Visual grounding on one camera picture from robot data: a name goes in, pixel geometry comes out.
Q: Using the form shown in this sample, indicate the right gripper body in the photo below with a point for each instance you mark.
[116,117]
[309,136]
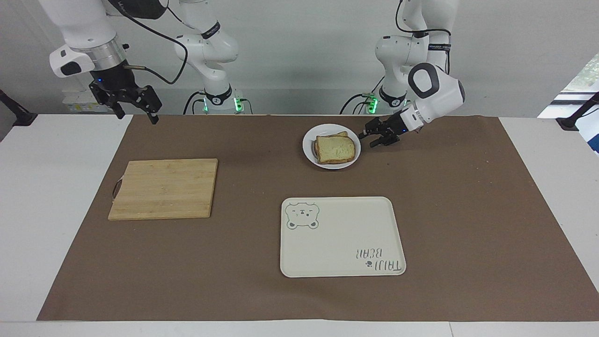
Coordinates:
[112,80]

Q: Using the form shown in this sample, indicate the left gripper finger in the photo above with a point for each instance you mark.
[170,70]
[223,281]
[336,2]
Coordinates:
[373,127]
[384,140]

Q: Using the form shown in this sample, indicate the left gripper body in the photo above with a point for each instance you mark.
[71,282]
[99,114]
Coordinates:
[400,125]

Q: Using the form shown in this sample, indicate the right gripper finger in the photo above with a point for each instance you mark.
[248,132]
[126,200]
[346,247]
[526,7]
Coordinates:
[149,100]
[112,100]

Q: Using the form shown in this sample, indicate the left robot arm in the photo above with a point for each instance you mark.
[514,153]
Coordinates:
[435,91]

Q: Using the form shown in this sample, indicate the white round plate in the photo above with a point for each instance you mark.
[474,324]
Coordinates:
[332,166]

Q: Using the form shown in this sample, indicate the toasted bread slice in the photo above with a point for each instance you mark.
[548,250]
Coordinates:
[336,150]
[333,135]

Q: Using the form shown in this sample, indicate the wooden cutting board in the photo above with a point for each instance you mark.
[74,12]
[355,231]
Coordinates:
[164,189]

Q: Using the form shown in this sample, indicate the black stand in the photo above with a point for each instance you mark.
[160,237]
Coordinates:
[578,114]
[18,114]

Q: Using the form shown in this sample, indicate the cream tray with bear print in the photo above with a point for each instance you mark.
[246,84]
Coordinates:
[341,243]

